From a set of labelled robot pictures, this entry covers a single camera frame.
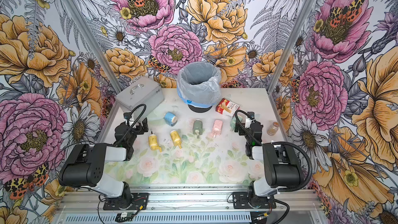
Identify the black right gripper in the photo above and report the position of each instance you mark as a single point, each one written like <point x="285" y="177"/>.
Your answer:
<point x="241" y="132"/>

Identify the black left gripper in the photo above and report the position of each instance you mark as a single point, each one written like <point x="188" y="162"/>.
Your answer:
<point x="141" y="131"/>

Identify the yellow pencil sharpener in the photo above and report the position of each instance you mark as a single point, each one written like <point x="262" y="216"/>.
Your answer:
<point x="153" y="142"/>
<point x="176" y="139"/>

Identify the blue pencil sharpener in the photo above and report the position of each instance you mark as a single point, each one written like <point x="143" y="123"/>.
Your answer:
<point x="170" y="118"/>

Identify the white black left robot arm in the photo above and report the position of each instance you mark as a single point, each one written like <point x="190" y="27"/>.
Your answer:
<point x="84" y="168"/>

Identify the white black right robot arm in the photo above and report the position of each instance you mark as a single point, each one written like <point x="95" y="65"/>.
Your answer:
<point x="282" y="170"/>

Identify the mint green pencil sharpener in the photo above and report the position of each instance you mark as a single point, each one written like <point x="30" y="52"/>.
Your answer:
<point x="233" y="124"/>

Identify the pink pencil sharpener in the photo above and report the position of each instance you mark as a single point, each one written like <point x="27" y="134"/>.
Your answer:
<point x="216" y="128"/>

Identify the dark green pencil sharpener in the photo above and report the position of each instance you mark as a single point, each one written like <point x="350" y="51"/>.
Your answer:
<point x="198" y="128"/>

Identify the red white cardboard box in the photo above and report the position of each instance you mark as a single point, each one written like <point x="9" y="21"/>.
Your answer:
<point x="227" y="108"/>

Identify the silver metal case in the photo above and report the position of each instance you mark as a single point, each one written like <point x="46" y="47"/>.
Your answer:
<point x="143" y="91"/>

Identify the floral table mat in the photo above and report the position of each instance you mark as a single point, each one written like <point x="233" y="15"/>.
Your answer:
<point x="200" y="161"/>

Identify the black bin with plastic liner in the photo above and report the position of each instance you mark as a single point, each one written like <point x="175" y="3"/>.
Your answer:
<point x="198" y="85"/>

